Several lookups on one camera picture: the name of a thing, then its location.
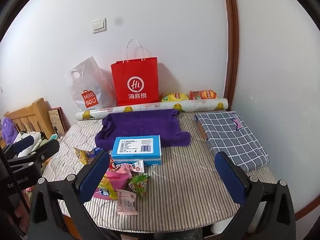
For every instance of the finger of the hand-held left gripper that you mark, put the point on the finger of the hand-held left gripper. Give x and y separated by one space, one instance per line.
40 155
22 145

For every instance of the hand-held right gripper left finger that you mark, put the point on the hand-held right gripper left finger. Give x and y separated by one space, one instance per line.
93 177

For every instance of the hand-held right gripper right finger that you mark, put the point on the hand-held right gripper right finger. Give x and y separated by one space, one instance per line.
232 177

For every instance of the pink yellow snack packet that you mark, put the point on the pink yellow snack packet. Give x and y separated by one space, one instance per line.
111 186

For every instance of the red snack packet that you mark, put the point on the red snack packet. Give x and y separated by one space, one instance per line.
112 166

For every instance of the blue candy wrapper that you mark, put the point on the blue candy wrapper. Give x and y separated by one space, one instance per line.
97 151

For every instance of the pale pink snack packet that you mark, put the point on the pale pink snack packet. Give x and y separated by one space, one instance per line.
126 202

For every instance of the green snack packet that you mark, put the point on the green snack packet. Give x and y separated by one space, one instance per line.
138 183

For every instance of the white red candy packet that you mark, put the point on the white red candy packet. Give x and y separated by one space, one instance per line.
138 166

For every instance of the purple towel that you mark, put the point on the purple towel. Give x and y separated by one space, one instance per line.
142 127

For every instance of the white spotted plush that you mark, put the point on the white spotted plush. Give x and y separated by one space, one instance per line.
35 137

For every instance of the purple plush toy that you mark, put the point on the purple plush toy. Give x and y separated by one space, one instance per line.
7 130

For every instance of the grey checked cloth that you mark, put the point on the grey checked cloth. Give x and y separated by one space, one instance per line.
230 137

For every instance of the white container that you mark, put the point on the white container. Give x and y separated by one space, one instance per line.
221 227

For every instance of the blue tissue box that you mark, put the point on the blue tissue box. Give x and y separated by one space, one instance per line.
136 148

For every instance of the brown board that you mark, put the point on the brown board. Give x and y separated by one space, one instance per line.
202 131

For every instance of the white plastic shopping bag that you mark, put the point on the white plastic shopping bag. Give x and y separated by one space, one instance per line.
87 87

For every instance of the orange chip bag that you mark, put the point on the orange chip bag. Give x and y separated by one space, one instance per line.
202 95

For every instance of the lemon print paper roll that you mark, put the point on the lemon print paper roll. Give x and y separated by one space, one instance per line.
150 108

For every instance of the yellow chip bag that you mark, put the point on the yellow chip bag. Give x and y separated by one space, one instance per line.
173 97

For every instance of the red paper bag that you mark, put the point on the red paper bag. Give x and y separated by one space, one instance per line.
135 82

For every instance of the brown door frame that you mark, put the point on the brown door frame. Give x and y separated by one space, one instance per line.
231 42

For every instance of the white light switch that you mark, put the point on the white light switch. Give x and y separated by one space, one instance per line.
98 25

